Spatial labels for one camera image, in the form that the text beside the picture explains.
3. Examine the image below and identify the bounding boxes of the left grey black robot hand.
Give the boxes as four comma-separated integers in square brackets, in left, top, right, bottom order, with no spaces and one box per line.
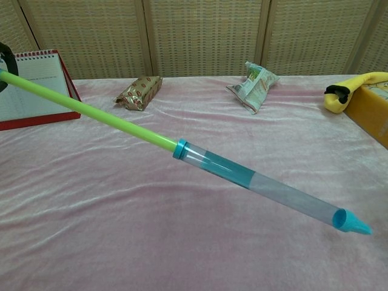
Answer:
[0,41,19,93]

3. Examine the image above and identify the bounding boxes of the green blue water pump toy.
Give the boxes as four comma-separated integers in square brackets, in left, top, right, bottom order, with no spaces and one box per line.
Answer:
[0,69,373,236]

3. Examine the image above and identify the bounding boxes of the red desk calendar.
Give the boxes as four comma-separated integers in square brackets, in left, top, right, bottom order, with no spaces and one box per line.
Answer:
[0,50,83,132]

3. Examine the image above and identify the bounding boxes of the gold foil snack packet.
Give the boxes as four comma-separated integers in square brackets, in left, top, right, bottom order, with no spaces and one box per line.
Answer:
[113,76,163,112]

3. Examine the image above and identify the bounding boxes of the woven wooden folding screen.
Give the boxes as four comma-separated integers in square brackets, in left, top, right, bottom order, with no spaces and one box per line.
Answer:
[0,0,388,81]

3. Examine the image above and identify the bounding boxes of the pink velvet tablecloth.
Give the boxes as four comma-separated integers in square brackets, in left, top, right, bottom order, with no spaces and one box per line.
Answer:
[0,74,388,291]

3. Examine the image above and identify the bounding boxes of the green white snack packet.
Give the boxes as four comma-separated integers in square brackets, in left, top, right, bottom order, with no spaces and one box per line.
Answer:
[226,61,281,115]

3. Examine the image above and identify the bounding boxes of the yellow plush banana toy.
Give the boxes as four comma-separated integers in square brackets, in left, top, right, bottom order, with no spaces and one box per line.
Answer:
[323,72,388,115]

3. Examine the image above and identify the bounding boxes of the yellow cardboard box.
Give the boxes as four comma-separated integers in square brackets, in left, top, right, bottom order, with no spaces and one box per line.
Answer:
[345,81,388,149]

